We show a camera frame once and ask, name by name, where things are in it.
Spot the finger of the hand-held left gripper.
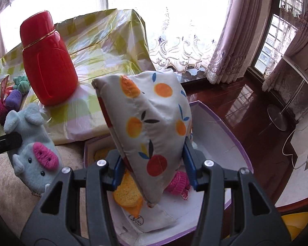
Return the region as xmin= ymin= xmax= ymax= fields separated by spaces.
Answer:
xmin=0 ymin=132 xmax=23 ymax=159

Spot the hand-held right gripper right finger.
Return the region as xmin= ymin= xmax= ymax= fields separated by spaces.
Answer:
xmin=182 ymin=140 xmax=292 ymax=246

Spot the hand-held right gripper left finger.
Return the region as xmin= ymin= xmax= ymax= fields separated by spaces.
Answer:
xmin=21 ymin=149 xmax=126 ymax=246

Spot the yellow sponge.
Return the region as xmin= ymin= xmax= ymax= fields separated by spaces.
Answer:
xmin=113 ymin=170 xmax=144 ymax=208

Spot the light blue pig plush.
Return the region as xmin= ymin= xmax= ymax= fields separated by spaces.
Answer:
xmin=3 ymin=104 xmax=60 ymax=198

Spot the white purple cardboard box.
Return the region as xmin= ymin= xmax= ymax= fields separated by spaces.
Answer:
xmin=83 ymin=100 xmax=254 ymax=246

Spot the purple knitted sock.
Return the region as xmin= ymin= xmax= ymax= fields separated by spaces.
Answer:
xmin=4 ymin=90 xmax=23 ymax=110

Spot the white pouch with logo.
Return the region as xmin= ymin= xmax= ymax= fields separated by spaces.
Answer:
xmin=119 ymin=202 xmax=177 ymax=233

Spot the fruit print pillow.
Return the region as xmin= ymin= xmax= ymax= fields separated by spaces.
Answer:
xmin=92 ymin=68 xmax=193 ymax=208

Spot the green knitted sock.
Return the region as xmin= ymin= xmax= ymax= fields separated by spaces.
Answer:
xmin=13 ymin=74 xmax=31 ymax=94

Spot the beige plush stool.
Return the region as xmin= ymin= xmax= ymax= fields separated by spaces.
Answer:
xmin=0 ymin=143 xmax=93 ymax=239

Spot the red thermos bottle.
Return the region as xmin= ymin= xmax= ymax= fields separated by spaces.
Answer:
xmin=19 ymin=10 xmax=79 ymax=107

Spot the white table with metal stand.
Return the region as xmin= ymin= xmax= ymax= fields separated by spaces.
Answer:
xmin=267 ymin=55 xmax=308 ymax=131

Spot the yellow cushion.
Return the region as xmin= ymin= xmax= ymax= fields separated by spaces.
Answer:
xmin=281 ymin=211 xmax=308 ymax=241

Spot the white lace curtain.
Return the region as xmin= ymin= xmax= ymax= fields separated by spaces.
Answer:
xmin=147 ymin=5 xmax=224 ymax=72

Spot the green checked plastic tablecloth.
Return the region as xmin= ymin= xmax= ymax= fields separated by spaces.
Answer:
xmin=0 ymin=8 xmax=157 ymax=145

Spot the pink embroidered curtain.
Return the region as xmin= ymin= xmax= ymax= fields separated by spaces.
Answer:
xmin=262 ymin=2 xmax=308 ymax=121
xmin=204 ymin=0 xmax=281 ymax=84

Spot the dark framed window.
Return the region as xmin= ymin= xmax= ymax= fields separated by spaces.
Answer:
xmin=246 ymin=0 xmax=306 ymax=77

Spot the white cable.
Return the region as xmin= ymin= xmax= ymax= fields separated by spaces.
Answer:
xmin=282 ymin=123 xmax=308 ymax=171

